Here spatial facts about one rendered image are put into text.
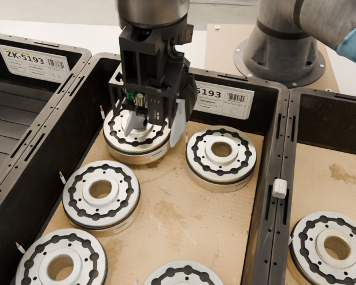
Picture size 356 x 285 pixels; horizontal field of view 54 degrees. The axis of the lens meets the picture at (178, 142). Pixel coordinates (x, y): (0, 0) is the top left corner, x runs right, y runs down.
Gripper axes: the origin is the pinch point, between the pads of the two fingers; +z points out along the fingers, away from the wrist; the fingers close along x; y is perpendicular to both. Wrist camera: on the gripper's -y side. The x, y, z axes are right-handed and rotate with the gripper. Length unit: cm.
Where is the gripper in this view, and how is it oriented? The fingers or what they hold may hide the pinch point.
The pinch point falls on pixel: (159, 129)
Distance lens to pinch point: 52.1
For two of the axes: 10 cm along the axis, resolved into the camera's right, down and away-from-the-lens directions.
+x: 9.7, 2.1, -1.4
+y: -2.5, 7.3, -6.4
